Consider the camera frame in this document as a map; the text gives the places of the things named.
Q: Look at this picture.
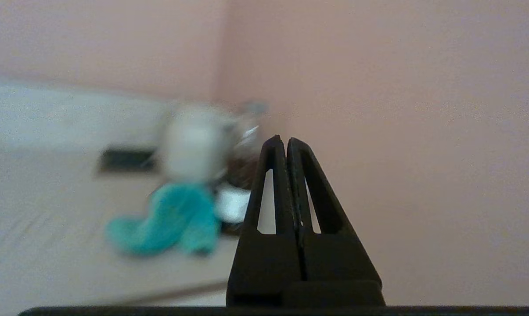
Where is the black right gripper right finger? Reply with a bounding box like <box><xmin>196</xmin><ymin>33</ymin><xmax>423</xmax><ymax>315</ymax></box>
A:
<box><xmin>287</xmin><ymin>137</ymin><xmax>382</xmax><ymax>282</ymax></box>

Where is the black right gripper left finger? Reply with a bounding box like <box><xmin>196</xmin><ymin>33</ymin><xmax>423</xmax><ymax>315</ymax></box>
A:
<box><xmin>226</xmin><ymin>135</ymin><xmax>306</xmax><ymax>307</ymax></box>

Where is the teal fluffy cloth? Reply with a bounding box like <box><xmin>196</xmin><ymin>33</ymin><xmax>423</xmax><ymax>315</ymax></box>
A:
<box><xmin>106</xmin><ymin>182</ymin><xmax>221</xmax><ymax>257</ymax></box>

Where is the large dark drink bottle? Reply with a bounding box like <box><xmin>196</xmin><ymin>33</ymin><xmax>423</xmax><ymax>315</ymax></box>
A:
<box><xmin>216</xmin><ymin>101</ymin><xmax>269</xmax><ymax>235</ymax></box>

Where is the white electric kettle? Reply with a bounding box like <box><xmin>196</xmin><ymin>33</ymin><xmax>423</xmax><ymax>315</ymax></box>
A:
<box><xmin>159</xmin><ymin>103</ymin><xmax>236</xmax><ymax>185</ymax></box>

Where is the black recessed socket panel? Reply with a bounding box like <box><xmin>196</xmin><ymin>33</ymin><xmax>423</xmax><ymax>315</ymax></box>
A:
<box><xmin>98</xmin><ymin>149</ymin><xmax>157</xmax><ymax>174</ymax></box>

